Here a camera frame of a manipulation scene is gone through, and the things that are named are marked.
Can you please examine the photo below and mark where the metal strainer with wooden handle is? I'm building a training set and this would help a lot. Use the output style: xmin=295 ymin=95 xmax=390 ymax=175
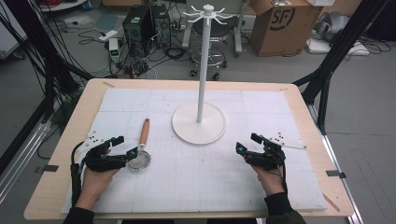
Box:
xmin=128 ymin=118 xmax=152 ymax=172

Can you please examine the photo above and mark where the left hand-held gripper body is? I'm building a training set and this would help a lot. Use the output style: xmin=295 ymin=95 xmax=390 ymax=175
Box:
xmin=76 ymin=131 xmax=130 ymax=173

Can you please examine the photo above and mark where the white grid mat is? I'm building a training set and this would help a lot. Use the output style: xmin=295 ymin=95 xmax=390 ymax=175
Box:
xmin=61 ymin=87 xmax=329 ymax=215

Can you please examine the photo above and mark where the aluminium rail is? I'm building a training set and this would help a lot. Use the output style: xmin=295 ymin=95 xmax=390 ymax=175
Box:
xmin=307 ymin=104 xmax=364 ymax=224
xmin=0 ymin=119 xmax=53 ymax=204

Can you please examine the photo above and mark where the slim black computer tower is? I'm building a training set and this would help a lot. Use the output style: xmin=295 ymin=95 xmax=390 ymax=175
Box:
xmin=150 ymin=3 xmax=172 ymax=49

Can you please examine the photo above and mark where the white power strip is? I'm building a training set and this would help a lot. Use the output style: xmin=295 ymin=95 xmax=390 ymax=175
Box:
xmin=98 ymin=29 xmax=119 ymax=43

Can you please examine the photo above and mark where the person's left hand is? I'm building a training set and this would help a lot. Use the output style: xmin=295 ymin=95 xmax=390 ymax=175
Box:
xmin=80 ymin=167 xmax=120 ymax=196

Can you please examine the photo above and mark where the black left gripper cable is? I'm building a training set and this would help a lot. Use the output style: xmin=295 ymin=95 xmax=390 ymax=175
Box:
xmin=70 ymin=141 xmax=86 ymax=208

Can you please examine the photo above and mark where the white hook rack stand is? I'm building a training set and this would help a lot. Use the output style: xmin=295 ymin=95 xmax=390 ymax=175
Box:
xmin=171 ymin=4 xmax=234 ymax=146

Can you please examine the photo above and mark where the black tape strip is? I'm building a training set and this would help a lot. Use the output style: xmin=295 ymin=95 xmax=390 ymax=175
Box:
xmin=34 ymin=164 xmax=60 ymax=175
xmin=325 ymin=170 xmax=347 ymax=179

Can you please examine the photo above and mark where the black wheeled stool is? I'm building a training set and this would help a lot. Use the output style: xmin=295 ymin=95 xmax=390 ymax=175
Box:
xmin=189 ymin=15 xmax=238 ymax=82

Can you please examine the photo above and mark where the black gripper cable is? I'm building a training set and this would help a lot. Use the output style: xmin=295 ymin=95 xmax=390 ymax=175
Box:
xmin=70 ymin=141 xmax=86 ymax=208
xmin=276 ymin=164 xmax=289 ymax=194

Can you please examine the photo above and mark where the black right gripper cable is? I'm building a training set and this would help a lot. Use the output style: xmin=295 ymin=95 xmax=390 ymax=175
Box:
xmin=276 ymin=164 xmax=289 ymax=194

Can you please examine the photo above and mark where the large black computer tower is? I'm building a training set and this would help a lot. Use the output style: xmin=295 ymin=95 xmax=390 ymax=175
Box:
xmin=121 ymin=6 xmax=154 ymax=59

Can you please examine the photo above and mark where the brown cardboard box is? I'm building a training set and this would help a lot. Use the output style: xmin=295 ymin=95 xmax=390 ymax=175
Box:
xmin=249 ymin=0 xmax=324 ymax=58

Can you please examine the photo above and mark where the tangle of floor cables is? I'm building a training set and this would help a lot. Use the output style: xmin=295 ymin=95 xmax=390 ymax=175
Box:
xmin=76 ymin=29 xmax=191 ymax=79

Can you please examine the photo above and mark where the person's right hand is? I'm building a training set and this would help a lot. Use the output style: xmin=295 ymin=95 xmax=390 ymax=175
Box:
xmin=251 ymin=164 xmax=286 ymax=197

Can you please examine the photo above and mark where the small white power supply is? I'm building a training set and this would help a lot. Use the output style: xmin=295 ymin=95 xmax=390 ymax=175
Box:
xmin=107 ymin=37 xmax=121 ymax=63

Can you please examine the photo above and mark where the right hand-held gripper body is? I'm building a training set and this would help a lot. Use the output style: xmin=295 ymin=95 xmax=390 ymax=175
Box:
xmin=244 ymin=132 xmax=307 ymax=172

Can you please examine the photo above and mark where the silver grey appliance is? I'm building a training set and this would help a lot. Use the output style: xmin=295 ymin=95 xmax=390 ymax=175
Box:
xmin=313 ymin=11 xmax=352 ymax=43

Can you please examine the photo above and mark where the black metal frame stand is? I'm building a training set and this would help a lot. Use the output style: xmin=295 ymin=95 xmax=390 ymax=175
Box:
xmin=0 ymin=0 xmax=95 ymax=125
xmin=292 ymin=0 xmax=391 ymax=135

